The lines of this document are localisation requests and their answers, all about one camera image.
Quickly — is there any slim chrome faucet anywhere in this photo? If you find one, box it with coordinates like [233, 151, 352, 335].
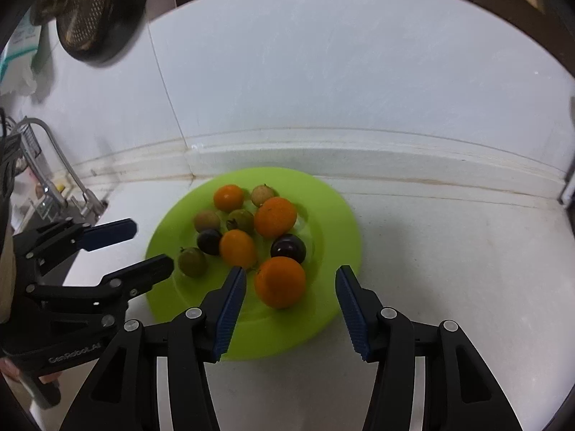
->
[15, 117, 109, 224]

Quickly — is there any small brownish green fruit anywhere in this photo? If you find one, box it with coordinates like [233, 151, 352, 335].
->
[250, 184, 276, 208]

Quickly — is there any yellow-brown round fruit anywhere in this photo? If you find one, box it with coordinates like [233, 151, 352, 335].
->
[193, 209, 222, 233]

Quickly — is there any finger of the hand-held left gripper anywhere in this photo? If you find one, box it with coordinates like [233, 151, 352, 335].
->
[13, 218, 138, 280]
[24, 254, 175, 316]

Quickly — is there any green plate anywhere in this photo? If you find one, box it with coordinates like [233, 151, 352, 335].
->
[144, 167, 364, 361]

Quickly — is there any small orange kumquat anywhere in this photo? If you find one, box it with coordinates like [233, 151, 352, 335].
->
[213, 184, 245, 211]

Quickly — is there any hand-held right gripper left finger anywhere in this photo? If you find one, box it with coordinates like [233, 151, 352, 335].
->
[58, 266, 248, 431]

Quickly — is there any large orange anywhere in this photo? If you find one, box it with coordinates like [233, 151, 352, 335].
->
[254, 196, 298, 240]
[254, 256, 307, 310]

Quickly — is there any brass strainer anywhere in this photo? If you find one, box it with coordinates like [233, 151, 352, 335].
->
[56, 0, 116, 50]

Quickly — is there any medium orange tangerine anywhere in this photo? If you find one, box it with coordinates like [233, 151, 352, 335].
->
[219, 229, 258, 269]

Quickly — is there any chrome pull-down faucet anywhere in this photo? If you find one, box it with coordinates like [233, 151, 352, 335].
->
[29, 144, 69, 222]

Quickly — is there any dark purple plum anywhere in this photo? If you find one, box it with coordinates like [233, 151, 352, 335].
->
[197, 229, 224, 255]
[270, 234, 307, 263]

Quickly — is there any blue and white utensil rack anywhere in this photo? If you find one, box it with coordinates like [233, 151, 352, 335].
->
[559, 175, 575, 209]

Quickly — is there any black frying pan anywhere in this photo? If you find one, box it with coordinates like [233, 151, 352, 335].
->
[56, 0, 153, 64]

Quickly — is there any green plum with stem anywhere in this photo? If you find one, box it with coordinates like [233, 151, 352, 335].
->
[178, 247, 208, 278]

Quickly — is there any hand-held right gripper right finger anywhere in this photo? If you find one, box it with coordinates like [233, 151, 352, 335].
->
[335, 265, 524, 431]

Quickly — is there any person's left hand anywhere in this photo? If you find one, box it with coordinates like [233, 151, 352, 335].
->
[0, 354, 61, 387]

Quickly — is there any tissue pack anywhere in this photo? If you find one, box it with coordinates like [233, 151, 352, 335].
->
[0, 9, 51, 96]

